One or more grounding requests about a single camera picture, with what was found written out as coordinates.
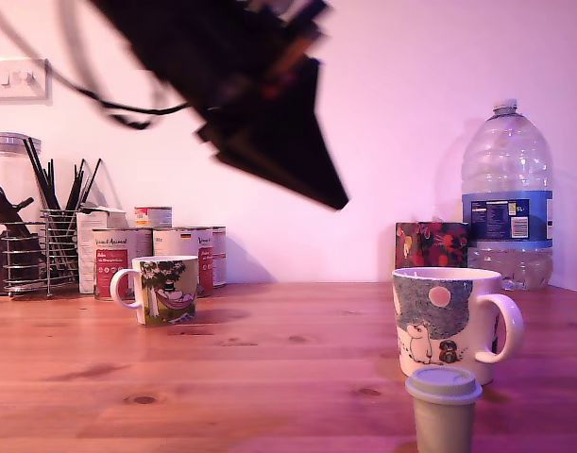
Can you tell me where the red floral box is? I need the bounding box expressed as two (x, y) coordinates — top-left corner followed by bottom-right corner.
(394, 220), (470, 271)

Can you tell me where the glass jar with metal lid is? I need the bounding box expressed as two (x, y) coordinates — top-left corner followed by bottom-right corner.
(0, 131), (44, 296)

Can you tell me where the white carton box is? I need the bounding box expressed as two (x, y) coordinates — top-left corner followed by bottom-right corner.
(75, 206), (129, 295)

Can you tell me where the white light switch plate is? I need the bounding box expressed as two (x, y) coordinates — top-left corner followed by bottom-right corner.
(0, 58), (52, 103)

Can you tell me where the green hammock print mug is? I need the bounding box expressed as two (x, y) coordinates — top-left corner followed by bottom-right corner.
(109, 255), (200, 327)

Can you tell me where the white can with red label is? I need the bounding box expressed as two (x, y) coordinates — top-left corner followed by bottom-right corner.
(93, 226), (154, 302)
(212, 226), (229, 290)
(152, 226), (215, 299)

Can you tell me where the large clear water bottle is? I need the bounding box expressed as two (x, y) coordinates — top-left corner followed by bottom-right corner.
(460, 97), (555, 292)

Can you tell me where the thin black cable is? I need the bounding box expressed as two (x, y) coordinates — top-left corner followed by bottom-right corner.
(0, 4), (191, 117)

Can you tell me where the black stick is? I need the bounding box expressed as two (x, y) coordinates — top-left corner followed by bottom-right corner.
(81, 158), (103, 207)
(27, 136), (61, 212)
(65, 162), (80, 212)
(48, 159), (58, 212)
(22, 138), (55, 212)

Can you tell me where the blue cartoon print mug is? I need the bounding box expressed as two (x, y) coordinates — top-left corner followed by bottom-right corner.
(391, 266), (526, 385)

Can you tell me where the metal wire utensil rack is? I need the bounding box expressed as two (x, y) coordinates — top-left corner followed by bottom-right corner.
(2, 209), (81, 299)

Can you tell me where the thick braided black cable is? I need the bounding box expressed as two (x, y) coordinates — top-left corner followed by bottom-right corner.
(55, 0), (172, 131)

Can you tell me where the small cup with white lid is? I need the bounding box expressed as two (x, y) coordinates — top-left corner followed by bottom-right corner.
(404, 365), (484, 453)

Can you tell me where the dark wooden utensil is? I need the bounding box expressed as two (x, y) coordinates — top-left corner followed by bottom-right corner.
(0, 182), (35, 240)

